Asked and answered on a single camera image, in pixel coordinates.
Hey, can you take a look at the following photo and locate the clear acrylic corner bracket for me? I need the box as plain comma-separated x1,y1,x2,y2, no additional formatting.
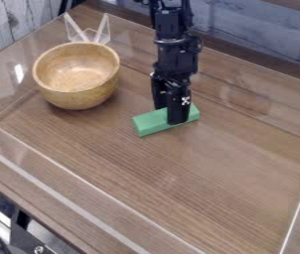
64,13,110,45

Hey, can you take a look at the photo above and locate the green stick block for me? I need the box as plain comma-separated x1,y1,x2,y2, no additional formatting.
131,102,202,138

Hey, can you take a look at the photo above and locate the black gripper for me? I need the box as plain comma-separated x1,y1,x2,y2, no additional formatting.
151,37,202,125

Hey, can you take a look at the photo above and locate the wooden bowl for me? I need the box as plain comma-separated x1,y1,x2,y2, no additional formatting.
32,42,120,110

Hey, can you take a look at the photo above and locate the black table leg bracket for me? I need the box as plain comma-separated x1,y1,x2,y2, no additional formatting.
11,208,58,254

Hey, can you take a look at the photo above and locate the clear acrylic front wall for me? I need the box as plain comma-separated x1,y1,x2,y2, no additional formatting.
0,128,206,254

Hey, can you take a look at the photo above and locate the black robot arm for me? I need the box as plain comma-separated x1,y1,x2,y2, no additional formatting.
134,0,202,125

